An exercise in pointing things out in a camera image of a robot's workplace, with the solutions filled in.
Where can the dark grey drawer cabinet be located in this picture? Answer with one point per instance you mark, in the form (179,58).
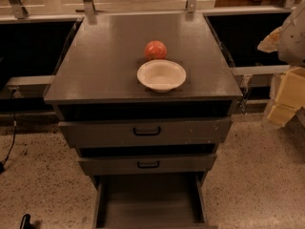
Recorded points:
(97,80)

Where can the grey bottom drawer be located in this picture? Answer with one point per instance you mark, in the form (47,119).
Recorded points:
(150,201)

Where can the grey top drawer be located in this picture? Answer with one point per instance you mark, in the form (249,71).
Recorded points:
(147,132)

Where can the red orange ball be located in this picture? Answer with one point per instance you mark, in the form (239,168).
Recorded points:
(155,50)

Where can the grey drawer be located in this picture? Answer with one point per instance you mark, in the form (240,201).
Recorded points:
(147,132)
(150,201)
(128,165)

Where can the white bowl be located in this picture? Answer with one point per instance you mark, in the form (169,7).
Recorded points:
(161,76)

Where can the black object bottom left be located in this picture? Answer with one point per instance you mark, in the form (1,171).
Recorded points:
(25,222)

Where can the metal frame rail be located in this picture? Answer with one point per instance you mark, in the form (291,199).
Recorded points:
(93,11)

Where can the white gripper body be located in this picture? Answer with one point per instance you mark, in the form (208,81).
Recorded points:
(293,40)

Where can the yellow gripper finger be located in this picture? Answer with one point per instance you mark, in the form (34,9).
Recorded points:
(289,98)

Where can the grey middle drawer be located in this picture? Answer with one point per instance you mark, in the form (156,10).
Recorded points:
(128,165)

